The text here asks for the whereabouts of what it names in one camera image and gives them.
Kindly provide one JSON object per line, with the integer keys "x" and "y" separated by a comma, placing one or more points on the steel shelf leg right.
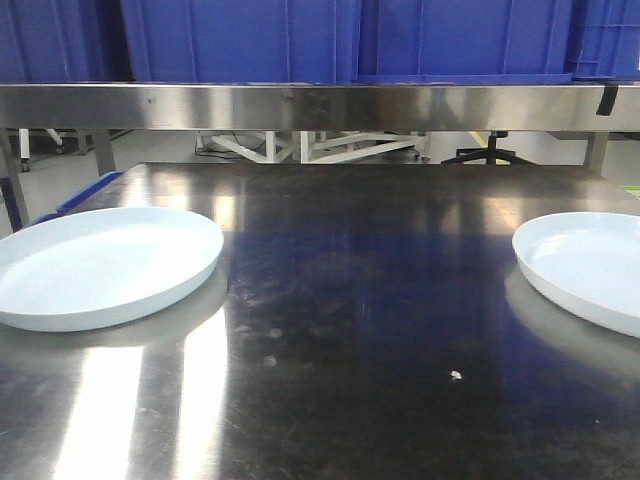
{"x": 595, "y": 152}

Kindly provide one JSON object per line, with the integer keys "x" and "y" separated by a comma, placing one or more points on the black tape strip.
{"x": 608, "y": 100}

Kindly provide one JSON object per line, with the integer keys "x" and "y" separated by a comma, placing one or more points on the blue plastic crate left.
{"x": 63, "y": 42}

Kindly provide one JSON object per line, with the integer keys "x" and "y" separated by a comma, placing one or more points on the steel shelf leg left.
{"x": 104, "y": 155}

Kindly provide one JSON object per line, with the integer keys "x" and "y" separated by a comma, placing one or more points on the black office chair base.
{"x": 491, "y": 153}

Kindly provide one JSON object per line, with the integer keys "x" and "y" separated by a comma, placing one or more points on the blue plastic crate centre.
{"x": 312, "y": 42}

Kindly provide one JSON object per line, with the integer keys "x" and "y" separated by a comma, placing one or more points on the blue plastic crate right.
{"x": 464, "y": 42}

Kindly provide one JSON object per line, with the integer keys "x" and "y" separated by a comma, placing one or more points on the white metal frame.
{"x": 306, "y": 147}

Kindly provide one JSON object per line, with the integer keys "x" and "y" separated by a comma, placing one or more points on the blue low side crate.
{"x": 86, "y": 192}

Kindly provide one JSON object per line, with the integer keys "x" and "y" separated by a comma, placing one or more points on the light blue plate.
{"x": 102, "y": 268}
{"x": 586, "y": 263}

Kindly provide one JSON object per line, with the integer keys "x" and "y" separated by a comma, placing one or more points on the steel shelf leg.
{"x": 595, "y": 152}
{"x": 104, "y": 155}

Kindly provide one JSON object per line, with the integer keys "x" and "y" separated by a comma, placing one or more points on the blue plastic crate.
{"x": 312, "y": 42}
{"x": 464, "y": 42}
{"x": 63, "y": 42}

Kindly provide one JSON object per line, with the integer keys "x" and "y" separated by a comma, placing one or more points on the stainless steel shelf rail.
{"x": 284, "y": 107}

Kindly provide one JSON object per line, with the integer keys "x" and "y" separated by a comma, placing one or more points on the blue crate far right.
{"x": 603, "y": 42}

